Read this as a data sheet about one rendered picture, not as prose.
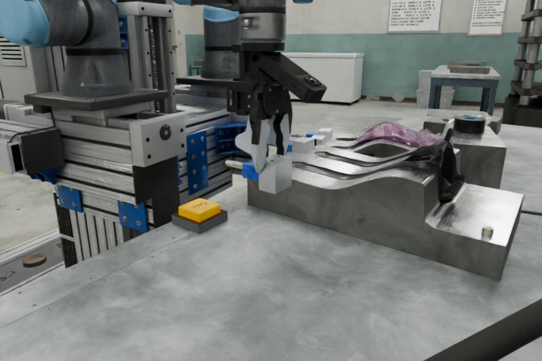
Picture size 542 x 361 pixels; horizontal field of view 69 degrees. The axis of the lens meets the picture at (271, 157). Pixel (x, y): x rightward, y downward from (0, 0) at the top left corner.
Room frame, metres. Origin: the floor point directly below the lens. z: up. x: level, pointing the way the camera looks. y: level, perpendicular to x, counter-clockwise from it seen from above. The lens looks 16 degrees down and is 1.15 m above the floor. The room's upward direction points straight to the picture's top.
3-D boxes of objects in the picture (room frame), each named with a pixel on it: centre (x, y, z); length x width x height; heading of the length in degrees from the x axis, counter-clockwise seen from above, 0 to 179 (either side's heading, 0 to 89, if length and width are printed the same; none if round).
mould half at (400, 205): (0.78, -0.23, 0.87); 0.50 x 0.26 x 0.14; 54
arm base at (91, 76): (0.93, 0.40, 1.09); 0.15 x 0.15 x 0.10
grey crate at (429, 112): (4.15, -1.96, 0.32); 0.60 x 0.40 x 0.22; 69
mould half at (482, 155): (1.12, -0.37, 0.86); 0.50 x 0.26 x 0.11; 71
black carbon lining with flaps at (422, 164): (0.80, -0.22, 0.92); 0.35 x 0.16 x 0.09; 54
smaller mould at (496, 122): (1.58, -0.83, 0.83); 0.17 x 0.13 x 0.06; 54
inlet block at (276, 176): (0.68, 0.03, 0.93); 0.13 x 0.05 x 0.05; 54
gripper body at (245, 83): (0.68, 0.02, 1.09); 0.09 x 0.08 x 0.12; 54
